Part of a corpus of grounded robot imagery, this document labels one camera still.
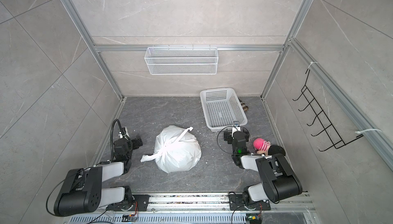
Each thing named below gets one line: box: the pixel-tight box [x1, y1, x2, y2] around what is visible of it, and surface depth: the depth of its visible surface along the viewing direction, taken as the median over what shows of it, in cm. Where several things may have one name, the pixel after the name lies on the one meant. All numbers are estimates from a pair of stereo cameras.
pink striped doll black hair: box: [252, 138, 287, 156], surface depth 88 cm
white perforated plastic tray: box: [200, 87, 248, 132], surface depth 113 cm
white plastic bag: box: [140, 125, 202, 174], surface depth 81 cm
